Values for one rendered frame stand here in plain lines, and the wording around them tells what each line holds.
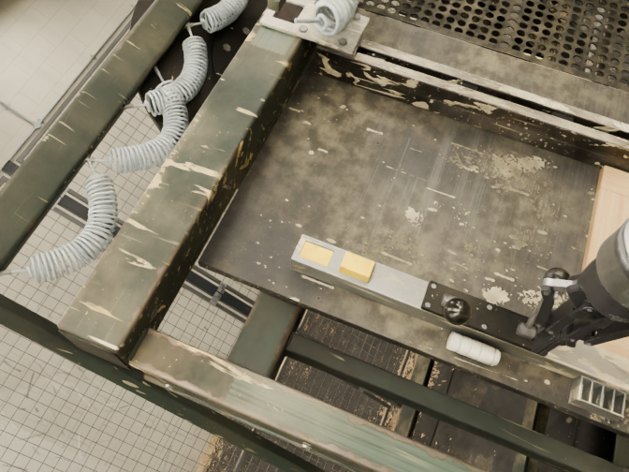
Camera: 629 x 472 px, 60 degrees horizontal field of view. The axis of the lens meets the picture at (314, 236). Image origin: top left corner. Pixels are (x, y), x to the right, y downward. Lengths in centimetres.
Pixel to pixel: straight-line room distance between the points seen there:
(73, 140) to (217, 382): 79
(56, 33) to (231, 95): 518
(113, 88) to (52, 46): 458
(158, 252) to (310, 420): 33
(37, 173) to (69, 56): 469
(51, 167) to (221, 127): 54
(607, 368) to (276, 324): 52
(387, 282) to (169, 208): 36
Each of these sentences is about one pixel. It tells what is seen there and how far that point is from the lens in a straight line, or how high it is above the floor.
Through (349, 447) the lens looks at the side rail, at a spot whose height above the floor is 156.
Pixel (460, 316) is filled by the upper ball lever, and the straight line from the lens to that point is 76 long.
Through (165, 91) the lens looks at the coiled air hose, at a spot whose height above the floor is 204.
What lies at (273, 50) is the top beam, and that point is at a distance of 107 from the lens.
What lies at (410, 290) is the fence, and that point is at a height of 155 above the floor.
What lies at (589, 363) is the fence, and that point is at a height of 130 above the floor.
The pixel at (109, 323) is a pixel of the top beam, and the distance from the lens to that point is 82.
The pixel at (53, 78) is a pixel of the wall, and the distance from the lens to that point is 591.
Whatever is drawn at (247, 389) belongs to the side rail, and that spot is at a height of 170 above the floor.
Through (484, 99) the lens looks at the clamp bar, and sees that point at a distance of 109.
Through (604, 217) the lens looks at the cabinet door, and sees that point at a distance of 110.
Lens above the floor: 200
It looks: 19 degrees down
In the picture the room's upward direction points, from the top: 55 degrees counter-clockwise
